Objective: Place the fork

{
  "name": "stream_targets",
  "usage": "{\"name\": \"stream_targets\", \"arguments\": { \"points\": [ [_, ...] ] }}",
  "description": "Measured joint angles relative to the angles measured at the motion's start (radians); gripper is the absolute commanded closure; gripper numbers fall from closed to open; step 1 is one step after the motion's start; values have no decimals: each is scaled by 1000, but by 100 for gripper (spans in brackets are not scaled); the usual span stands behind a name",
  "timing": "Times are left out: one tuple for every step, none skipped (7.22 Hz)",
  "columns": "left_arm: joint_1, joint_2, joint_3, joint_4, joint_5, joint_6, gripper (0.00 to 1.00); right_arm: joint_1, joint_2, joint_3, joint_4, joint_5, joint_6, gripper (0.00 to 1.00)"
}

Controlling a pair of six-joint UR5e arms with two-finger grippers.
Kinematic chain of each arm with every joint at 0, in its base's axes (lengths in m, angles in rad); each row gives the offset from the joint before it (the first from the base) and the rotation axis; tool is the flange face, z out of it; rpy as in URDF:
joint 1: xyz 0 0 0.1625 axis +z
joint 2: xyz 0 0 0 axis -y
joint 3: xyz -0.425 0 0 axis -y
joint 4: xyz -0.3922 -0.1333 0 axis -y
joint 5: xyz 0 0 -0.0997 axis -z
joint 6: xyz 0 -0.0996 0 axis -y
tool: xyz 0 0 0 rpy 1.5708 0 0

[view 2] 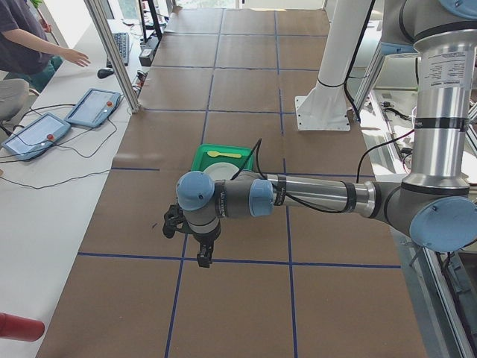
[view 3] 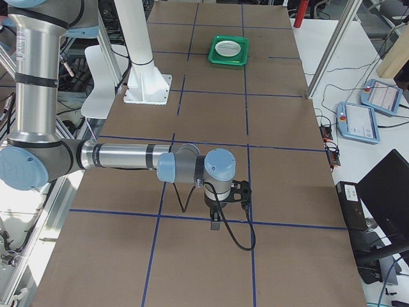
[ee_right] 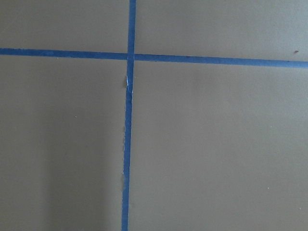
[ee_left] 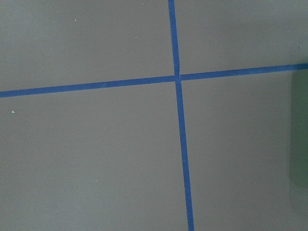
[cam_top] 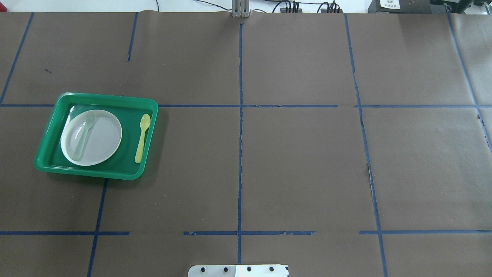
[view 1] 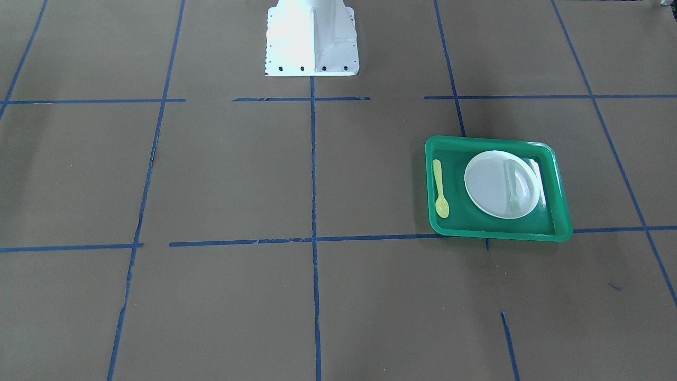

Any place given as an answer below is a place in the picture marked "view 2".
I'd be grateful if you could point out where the near blue teach pendant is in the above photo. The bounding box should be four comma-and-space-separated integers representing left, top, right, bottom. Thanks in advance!
1, 113, 71, 160

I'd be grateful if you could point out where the far blue teach pendant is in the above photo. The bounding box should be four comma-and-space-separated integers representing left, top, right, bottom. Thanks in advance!
64, 88, 121, 128

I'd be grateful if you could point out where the black keyboard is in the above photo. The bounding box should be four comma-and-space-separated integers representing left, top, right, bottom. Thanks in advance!
113, 32, 130, 66

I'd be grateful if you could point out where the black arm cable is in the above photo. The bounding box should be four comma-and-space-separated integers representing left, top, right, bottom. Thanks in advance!
238, 138, 414, 214

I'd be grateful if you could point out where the black computer mouse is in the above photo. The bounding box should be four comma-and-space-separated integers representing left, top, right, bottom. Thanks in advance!
97, 67, 115, 79

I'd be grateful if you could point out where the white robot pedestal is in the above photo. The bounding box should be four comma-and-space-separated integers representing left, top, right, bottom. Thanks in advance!
295, 0, 374, 131

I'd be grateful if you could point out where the blue teach pendant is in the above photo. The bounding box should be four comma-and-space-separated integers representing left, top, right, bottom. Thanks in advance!
1, 113, 71, 160
64, 88, 121, 128

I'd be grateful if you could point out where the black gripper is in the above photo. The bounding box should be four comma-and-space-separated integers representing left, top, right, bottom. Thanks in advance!
193, 227, 221, 268

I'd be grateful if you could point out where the yellow plastic spoon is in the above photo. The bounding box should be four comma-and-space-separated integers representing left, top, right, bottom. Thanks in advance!
206, 151, 243, 159

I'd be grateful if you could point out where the red cylinder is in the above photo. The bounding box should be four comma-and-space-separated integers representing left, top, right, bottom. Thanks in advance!
1, 313, 45, 342

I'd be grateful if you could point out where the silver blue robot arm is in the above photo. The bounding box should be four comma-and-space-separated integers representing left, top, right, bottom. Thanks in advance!
162, 1, 476, 267

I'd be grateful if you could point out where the white round plate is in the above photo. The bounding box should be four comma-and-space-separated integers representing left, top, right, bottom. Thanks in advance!
203, 162, 239, 180

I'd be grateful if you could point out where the person in dark shirt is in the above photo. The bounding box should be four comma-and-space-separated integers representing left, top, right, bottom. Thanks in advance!
0, 0, 90, 124

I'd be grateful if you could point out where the aluminium frame post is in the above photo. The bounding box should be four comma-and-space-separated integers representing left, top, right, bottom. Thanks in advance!
84, 0, 141, 113

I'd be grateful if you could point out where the green plastic tray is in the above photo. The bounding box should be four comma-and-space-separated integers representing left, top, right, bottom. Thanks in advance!
191, 143, 254, 175

